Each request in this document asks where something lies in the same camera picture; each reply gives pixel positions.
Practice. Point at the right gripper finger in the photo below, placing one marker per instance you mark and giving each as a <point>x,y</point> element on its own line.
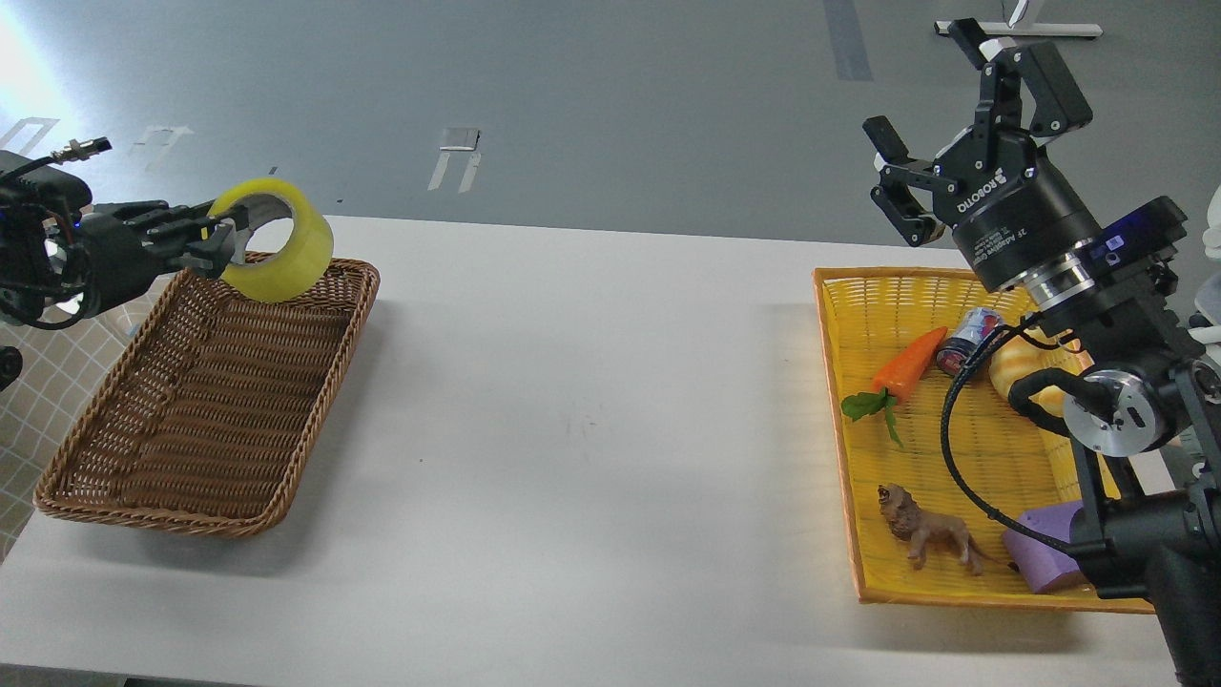
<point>901,175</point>
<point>1028,95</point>

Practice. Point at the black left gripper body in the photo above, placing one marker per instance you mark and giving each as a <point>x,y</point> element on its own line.
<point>122,266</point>

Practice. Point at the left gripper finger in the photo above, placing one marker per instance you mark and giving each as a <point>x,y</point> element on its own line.
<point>158,219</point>
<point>209,258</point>

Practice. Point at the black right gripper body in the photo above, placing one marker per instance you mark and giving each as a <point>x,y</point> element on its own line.
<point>1012,214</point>

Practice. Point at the yellow tape roll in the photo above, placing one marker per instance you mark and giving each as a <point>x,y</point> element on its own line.
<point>302,259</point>

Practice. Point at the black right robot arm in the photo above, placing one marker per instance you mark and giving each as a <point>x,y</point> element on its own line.
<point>1143,418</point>

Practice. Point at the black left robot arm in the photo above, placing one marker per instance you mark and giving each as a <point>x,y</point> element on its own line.
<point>65,258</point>

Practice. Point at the white stand base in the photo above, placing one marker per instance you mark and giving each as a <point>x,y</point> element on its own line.
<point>1024,20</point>

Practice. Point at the small soda can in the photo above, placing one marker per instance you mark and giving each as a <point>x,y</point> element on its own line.
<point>974,327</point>

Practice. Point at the beige checkered cloth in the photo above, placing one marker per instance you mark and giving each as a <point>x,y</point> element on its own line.
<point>60,372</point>

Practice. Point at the toy croissant bread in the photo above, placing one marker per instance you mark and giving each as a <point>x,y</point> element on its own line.
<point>1019,358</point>

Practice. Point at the brown wicker basket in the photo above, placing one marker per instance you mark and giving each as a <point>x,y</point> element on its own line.
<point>205,424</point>

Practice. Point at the orange toy carrot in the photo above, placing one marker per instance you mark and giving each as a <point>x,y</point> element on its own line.
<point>894,383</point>

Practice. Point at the yellow plastic basket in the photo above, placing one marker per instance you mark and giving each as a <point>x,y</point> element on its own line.
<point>867,316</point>

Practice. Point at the brown toy lion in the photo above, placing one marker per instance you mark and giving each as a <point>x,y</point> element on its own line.
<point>918,528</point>

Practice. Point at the purple foam block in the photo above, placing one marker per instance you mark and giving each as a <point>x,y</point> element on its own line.
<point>1044,570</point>

